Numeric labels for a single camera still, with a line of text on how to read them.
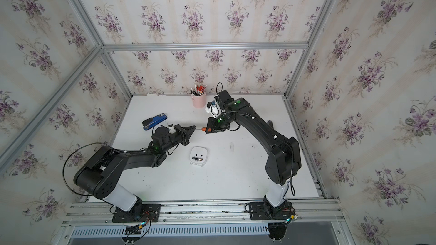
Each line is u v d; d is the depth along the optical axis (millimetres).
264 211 727
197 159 860
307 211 756
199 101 1108
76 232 696
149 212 728
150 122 1014
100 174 453
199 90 1101
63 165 736
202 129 800
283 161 452
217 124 704
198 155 879
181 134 782
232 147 949
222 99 657
